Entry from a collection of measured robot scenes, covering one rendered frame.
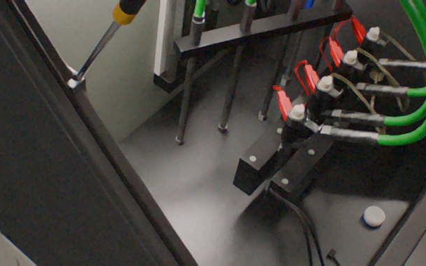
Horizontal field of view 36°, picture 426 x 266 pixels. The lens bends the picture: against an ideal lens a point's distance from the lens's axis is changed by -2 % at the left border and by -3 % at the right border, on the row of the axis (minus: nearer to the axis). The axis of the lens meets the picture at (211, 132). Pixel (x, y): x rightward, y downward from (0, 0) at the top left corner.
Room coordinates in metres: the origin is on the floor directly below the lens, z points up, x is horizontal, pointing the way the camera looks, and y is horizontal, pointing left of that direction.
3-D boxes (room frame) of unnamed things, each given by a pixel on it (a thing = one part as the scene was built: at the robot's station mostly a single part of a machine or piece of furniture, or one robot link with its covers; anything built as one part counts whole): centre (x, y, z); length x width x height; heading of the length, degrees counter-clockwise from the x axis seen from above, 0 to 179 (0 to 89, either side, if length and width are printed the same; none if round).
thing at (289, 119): (0.65, -0.13, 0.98); 0.05 x 0.03 x 0.21; 61
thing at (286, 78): (0.96, -0.13, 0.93); 0.02 x 0.02 x 0.19; 61
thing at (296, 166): (0.76, -0.18, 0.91); 0.34 x 0.10 x 0.15; 151
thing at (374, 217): (0.67, -0.32, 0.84); 0.04 x 0.04 x 0.01
